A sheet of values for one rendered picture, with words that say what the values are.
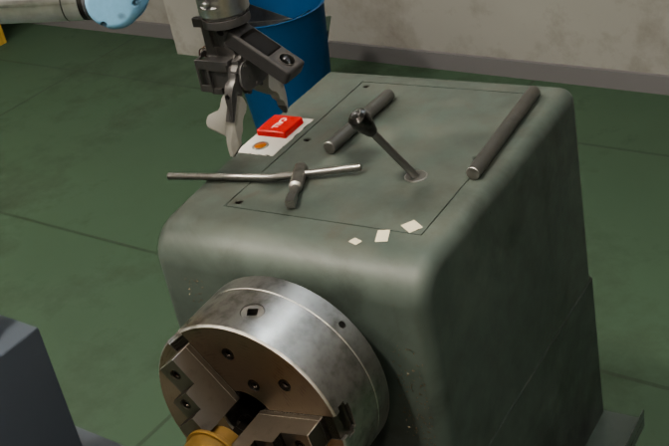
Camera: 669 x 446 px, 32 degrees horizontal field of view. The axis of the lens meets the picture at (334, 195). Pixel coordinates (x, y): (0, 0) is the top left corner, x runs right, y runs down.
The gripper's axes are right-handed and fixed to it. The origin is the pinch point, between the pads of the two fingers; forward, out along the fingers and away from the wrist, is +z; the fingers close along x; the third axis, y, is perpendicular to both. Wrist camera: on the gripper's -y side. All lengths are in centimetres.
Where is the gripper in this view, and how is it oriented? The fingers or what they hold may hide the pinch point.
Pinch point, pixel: (264, 135)
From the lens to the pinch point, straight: 178.0
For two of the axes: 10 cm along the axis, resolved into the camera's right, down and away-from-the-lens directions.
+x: -5.0, 5.0, -7.1
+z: 1.7, 8.6, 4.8
